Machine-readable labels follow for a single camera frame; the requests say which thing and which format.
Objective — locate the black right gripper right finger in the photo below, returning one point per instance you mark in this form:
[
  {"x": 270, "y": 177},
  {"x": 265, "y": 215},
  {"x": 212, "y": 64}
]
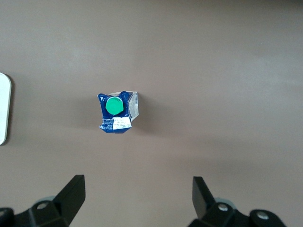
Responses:
[{"x": 206, "y": 205}]

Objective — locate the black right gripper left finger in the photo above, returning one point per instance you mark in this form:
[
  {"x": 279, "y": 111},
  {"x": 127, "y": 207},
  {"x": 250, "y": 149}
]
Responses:
[{"x": 68, "y": 203}]

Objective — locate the blue milk carton green cap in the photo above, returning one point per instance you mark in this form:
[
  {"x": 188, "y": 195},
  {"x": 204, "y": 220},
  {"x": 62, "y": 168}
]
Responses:
[{"x": 114, "y": 113}]

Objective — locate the cream tray with bear print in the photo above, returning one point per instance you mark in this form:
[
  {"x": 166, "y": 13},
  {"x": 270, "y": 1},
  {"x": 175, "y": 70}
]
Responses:
[{"x": 4, "y": 108}]

